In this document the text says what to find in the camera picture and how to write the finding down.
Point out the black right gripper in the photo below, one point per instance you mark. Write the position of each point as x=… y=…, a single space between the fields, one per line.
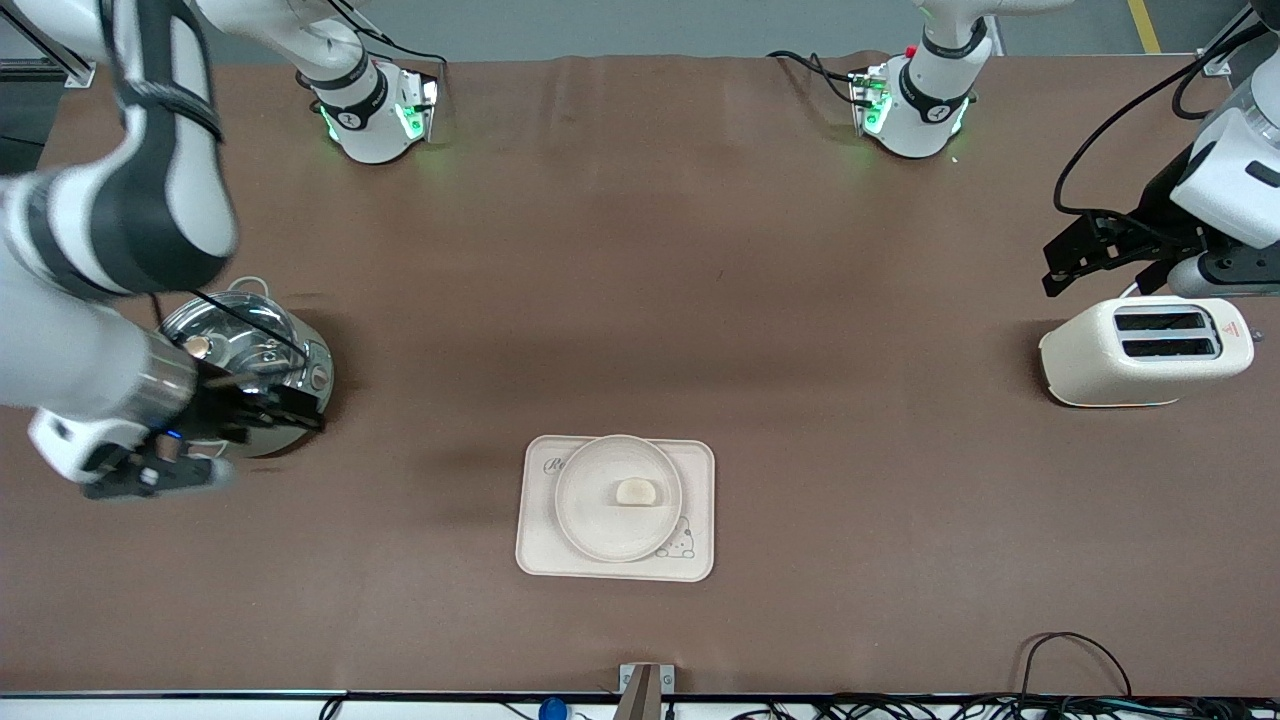
x=214 y=410

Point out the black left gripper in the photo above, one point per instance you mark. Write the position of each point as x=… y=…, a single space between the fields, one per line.
x=1162 y=211

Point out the round beige plate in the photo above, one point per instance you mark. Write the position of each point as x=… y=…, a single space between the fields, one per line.
x=600 y=520

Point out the small white bun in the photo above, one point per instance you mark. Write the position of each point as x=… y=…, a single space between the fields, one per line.
x=635 y=492

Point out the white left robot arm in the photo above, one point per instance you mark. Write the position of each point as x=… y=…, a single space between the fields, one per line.
x=925 y=110

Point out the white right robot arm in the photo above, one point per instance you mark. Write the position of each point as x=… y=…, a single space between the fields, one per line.
x=60 y=350

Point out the beige rabbit print tray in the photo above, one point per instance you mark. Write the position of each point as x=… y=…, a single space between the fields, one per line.
x=535 y=550

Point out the pale green electric cooking pot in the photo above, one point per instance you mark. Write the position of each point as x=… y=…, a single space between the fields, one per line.
x=312 y=358

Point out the glass pot lid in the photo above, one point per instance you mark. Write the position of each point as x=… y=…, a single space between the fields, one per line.
x=240 y=350

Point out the cream two-slot toaster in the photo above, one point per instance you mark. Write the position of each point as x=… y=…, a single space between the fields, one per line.
x=1100 y=365

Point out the green lit base module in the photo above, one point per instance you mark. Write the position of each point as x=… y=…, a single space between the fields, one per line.
x=418 y=105
x=870 y=100

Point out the brown table mat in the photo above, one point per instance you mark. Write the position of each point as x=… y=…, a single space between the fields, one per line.
x=800 y=250

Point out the small blue round object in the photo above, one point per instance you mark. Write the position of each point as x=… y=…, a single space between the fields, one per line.
x=552 y=710

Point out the aluminium frame profile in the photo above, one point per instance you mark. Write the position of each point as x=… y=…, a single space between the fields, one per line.
x=1215 y=62
x=72 y=72

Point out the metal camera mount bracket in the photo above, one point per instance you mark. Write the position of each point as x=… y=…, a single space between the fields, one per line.
x=645 y=690

